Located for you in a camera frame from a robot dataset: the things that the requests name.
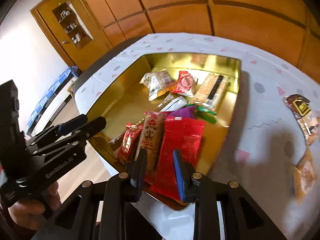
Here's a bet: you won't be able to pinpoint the red ended grain bar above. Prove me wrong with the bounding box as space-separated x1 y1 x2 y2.
117 123 143 165

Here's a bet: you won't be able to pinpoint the red foil snack pack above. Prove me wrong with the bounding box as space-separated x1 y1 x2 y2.
150 116 206 202

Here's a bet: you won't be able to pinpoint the yellow clear cracker packet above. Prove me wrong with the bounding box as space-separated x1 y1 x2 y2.
140 70 177 101

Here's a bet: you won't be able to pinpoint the red white snack packet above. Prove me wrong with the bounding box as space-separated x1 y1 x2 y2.
171 70 197 98

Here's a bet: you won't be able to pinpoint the person's left hand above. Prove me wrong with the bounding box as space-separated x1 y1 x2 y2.
9 181 61 230

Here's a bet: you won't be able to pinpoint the blue storage bins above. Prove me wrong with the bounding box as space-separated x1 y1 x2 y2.
26 66 82 135

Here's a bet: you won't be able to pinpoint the orange pastry snack packet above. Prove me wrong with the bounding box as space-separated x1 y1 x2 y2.
292 147 317 203

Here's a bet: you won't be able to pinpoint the red patterned snack packet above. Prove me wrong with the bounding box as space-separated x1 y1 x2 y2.
135 111 168 185

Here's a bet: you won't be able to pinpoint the green wrapped candy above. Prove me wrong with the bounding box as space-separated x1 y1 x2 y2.
191 105 217 124

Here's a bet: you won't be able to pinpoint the purple snack packet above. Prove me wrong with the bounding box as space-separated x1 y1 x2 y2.
168 106 197 119

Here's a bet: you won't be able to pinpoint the brown black snack packet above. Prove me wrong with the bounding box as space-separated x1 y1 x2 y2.
283 94 319 146

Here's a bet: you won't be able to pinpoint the oat bar clear packet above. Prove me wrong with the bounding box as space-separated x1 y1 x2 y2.
191 73 229 112

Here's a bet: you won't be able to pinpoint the gold snack box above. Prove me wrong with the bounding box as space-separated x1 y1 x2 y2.
86 52 243 211

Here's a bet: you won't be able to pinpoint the small white snack bar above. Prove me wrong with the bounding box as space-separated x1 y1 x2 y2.
157 93 188 112

